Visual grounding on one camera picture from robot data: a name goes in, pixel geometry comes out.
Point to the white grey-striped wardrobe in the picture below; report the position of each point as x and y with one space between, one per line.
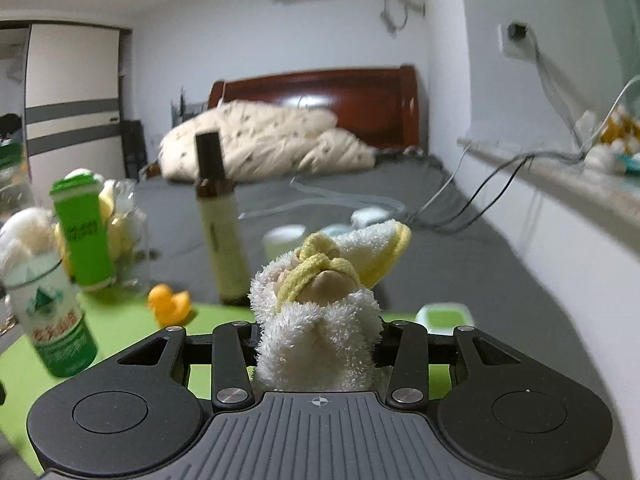
70 85

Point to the dark wooden headboard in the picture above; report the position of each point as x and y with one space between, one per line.
360 95

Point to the green lidded cup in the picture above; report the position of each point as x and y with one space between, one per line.
82 230

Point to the empty clear glass bottle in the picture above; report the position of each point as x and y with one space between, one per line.
131 200

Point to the white goose plush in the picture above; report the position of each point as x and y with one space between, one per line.
25 235

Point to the tall black bag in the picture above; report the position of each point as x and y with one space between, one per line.
132 150

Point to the white wall socket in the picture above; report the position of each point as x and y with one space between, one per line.
502 45

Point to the teal pouch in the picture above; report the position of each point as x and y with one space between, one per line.
631 164

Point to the black charger plug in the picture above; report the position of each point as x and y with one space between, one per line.
517 31

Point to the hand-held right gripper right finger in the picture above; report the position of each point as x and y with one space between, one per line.
410 360

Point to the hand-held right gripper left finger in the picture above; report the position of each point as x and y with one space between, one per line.
232 360

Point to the yellow plush toy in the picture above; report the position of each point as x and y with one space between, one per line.
107 210

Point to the brown spray bottle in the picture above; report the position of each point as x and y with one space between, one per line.
220 240

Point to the green leather mat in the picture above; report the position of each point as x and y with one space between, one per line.
125 325

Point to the stone window sill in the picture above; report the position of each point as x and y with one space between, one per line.
550 180

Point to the white plastic bag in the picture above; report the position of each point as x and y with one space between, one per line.
586 122

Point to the orange white plush toy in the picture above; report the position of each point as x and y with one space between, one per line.
620 130

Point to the clear plastic water bottle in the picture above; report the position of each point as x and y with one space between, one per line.
55 320

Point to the white yellow-edged towel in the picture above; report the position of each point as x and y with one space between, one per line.
310 330

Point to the yellow rubber duck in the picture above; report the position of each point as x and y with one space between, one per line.
167 305

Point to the white orange-label pill bottle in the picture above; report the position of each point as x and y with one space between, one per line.
282 242

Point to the beige heart-print quilt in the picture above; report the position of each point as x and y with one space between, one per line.
260 145

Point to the white round jar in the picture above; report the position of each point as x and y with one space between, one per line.
370 217

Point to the small white green case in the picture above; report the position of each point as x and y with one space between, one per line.
442 320

